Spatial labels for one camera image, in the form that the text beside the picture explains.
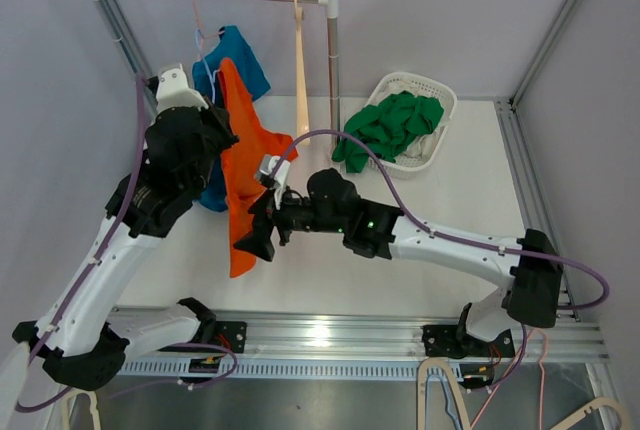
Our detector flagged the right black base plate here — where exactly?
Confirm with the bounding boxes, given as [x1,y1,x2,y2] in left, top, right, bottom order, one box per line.
[421,324,515,359]

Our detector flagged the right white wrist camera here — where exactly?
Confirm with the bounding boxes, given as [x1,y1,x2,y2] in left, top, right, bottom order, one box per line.
[255,155,290,190]

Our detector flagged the green t shirt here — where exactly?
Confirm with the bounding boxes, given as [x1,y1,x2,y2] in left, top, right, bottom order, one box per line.
[331,91,445,179]

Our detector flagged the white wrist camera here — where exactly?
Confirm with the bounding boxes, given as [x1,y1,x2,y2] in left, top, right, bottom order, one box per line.
[255,155,290,190]
[155,63,208,113]

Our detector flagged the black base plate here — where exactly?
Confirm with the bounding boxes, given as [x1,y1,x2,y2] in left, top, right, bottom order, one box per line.
[421,324,515,359]
[199,320,248,354]

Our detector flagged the pink hanger bottom right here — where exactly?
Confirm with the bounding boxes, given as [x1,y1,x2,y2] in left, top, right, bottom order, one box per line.
[470,328,549,430]

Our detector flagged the white slotted cable duct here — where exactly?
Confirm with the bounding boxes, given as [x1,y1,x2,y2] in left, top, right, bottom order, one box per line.
[119,358,501,382]

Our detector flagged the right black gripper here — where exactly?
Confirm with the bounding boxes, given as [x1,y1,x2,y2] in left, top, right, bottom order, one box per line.
[234,182,345,263]

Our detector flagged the beige hanger bottom right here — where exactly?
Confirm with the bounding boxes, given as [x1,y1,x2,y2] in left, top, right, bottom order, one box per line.
[552,397,632,430]

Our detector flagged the white plastic laundry basket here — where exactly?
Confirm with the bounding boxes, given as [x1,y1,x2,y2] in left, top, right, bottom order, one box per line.
[344,71,458,179]

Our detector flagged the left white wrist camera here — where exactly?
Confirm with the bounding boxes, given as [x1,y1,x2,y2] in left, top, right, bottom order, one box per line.
[155,63,208,113]

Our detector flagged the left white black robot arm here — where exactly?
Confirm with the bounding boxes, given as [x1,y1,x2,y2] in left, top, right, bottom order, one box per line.
[12,104,238,390]

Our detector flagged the light blue plastic hanger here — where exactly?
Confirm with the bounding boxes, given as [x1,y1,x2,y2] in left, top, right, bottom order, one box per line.
[191,29,224,105]

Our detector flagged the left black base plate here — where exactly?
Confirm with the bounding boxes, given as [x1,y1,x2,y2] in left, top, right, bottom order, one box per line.
[199,320,248,354]

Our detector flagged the blue t shirt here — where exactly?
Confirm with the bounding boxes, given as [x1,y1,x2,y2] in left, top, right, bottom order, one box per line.
[199,25,271,212]

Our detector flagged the beige plastic hanger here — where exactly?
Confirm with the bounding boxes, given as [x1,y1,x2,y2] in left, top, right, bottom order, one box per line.
[293,0,310,137]

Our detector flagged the pink plastic hanger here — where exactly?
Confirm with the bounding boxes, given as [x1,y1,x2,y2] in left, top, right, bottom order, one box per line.
[191,0,225,60]

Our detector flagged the cream cloth in basket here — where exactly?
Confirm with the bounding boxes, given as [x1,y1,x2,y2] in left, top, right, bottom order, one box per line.
[376,72,458,167]

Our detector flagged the beige hanger bottom centre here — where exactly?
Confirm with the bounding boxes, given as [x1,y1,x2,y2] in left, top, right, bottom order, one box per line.
[416,358,471,430]

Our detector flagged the aluminium rail frame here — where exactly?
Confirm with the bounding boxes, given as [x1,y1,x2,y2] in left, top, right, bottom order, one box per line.
[63,307,609,364]

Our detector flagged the orange t shirt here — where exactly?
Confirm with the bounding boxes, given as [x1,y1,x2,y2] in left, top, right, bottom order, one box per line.
[218,58,293,278]

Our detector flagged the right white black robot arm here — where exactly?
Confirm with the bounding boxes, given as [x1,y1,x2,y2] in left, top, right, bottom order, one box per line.
[234,169,563,358]

